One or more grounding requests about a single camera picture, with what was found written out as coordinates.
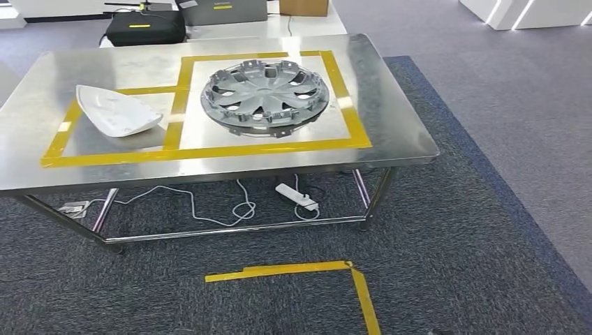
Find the white curved car part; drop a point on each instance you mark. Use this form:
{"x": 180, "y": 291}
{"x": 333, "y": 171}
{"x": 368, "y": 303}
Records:
{"x": 115, "y": 113}

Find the steel workbench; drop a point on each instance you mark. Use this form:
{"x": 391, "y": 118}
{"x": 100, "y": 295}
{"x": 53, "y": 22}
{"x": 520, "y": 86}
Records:
{"x": 393, "y": 115}

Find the white power strip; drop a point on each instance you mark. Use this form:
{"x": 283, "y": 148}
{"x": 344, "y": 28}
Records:
{"x": 293, "y": 194}

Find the grey wheel hubcap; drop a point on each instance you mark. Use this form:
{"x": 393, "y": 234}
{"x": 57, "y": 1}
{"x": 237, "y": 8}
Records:
{"x": 263, "y": 94}

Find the yellow floor tape outline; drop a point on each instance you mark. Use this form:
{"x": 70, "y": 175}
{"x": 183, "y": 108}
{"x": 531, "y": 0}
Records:
{"x": 286, "y": 269}

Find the white desk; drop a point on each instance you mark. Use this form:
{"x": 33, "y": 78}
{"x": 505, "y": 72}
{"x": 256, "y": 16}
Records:
{"x": 314, "y": 27}

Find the cardboard box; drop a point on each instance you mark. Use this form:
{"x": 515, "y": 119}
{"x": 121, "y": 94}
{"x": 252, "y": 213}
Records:
{"x": 303, "y": 7}

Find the grey case yellow label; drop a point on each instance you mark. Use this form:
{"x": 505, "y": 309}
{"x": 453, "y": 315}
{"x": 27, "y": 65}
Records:
{"x": 222, "y": 16}

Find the black case yellow label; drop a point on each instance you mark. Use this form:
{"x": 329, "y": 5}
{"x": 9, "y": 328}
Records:
{"x": 143, "y": 34}

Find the black rod yellow clip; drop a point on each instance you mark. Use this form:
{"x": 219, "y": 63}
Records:
{"x": 147, "y": 5}

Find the black right robot foot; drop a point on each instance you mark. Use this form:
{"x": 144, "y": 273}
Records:
{"x": 444, "y": 332}

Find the white lit plinth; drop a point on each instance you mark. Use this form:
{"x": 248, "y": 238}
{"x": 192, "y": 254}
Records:
{"x": 555, "y": 11}
{"x": 481, "y": 11}

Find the white board panel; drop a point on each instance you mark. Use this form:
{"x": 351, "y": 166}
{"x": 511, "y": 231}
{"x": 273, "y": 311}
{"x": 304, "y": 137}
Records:
{"x": 5, "y": 83}

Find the large yellow tape frame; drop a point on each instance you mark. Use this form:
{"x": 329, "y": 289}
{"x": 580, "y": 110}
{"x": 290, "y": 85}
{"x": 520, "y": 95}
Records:
{"x": 356, "y": 125}

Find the small yellow tape frame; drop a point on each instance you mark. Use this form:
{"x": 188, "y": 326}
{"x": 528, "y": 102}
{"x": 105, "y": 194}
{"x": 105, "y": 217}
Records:
{"x": 60, "y": 134}

